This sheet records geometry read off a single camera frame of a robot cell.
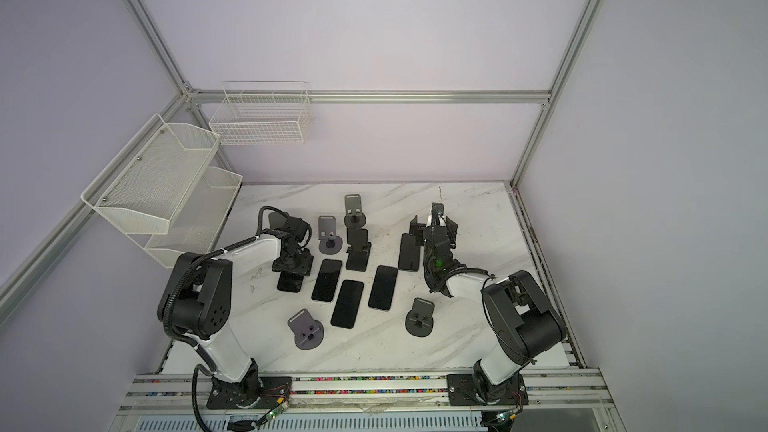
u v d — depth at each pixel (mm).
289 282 951
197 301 484
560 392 748
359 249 957
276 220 867
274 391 743
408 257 1002
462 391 728
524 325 458
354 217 1079
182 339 490
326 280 955
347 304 878
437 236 663
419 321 800
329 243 1036
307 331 781
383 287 914
